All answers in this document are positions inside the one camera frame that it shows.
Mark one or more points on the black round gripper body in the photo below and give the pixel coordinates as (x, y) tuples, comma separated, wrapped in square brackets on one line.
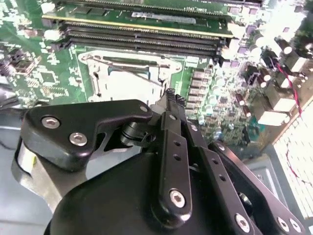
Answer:
[(110, 200)]

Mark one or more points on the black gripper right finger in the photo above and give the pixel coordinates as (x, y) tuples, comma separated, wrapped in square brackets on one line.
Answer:
[(220, 176)]

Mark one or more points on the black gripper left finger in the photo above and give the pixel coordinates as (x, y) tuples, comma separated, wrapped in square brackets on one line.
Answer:
[(61, 142)]

